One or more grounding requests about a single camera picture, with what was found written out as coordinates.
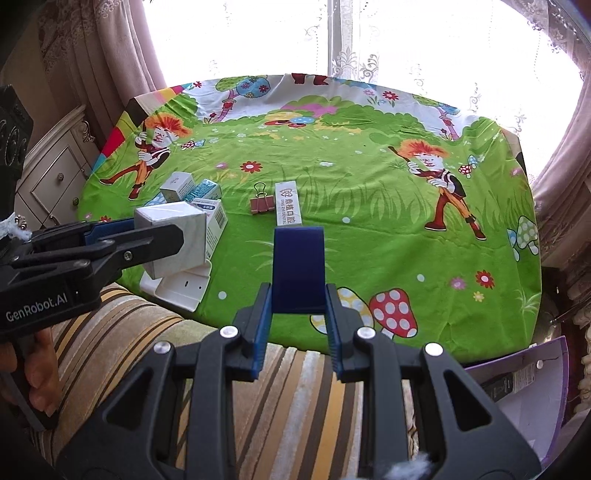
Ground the black instruction box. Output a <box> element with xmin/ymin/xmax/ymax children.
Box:
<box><xmin>481</xmin><ymin>373</ymin><xmax>514</xmax><ymax>402</ymax></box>

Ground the white diamond logo box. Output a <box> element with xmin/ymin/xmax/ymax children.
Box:
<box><xmin>160</xmin><ymin>172</ymin><xmax>195</xmax><ymax>203</ymax></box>

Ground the plain white cube box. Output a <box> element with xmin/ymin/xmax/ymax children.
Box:
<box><xmin>134</xmin><ymin>201</ymin><xmax>206</xmax><ymax>279</ymax></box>

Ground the teal patterned box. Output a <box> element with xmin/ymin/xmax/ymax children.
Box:
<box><xmin>183</xmin><ymin>179</ymin><xmax>222</xmax><ymax>203</ymax></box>

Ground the white medicine box red logo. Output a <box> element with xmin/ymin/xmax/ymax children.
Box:
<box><xmin>189</xmin><ymin>198</ymin><xmax>228</xmax><ymax>260</ymax></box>

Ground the dark blue box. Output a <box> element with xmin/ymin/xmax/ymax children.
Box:
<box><xmin>271</xmin><ymin>226</ymin><xmax>327</xmax><ymax>314</ymax></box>

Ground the pink binder clip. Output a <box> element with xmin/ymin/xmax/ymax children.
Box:
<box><xmin>250</xmin><ymin>181</ymin><xmax>274</xmax><ymax>215</ymax></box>

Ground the gold white dental box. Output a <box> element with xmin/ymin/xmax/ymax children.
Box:
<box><xmin>274</xmin><ymin>180</ymin><xmax>303</xmax><ymax>227</ymax></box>

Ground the person left hand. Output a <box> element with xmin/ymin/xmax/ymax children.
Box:
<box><xmin>24</xmin><ymin>328</ymin><xmax>61</xmax><ymax>417</ymax></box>

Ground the cream ornate drawer cabinet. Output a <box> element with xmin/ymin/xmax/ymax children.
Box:
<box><xmin>15</xmin><ymin>105</ymin><xmax>99</xmax><ymax>231</ymax></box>

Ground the purple storage box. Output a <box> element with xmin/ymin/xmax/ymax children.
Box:
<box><xmin>467</xmin><ymin>336</ymin><xmax>569</xmax><ymax>467</ymax></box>

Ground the flat white box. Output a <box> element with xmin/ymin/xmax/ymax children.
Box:
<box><xmin>139</xmin><ymin>260</ymin><xmax>212</xmax><ymax>312</ymax></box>

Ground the striped plush cushion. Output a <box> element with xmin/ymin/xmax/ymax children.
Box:
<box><xmin>27</xmin><ymin>281</ymin><xmax>422</xmax><ymax>480</ymax></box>

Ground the pink curtain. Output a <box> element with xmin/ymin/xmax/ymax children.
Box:
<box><xmin>37</xmin><ymin>1</ymin><xmax>166</xmax><ymax>145</ymax></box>

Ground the cartoon green tablecloth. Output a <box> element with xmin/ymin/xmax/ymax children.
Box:
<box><xmin>78</xmin><ymin>74</ymin><xmax>542</xmax><ymax>362</ymax></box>

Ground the white lace curtain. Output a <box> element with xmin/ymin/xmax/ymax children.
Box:
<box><xmin>142</xmin><ymin>1</ymin><xmax>583</xmax><ymax>178</ymax></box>

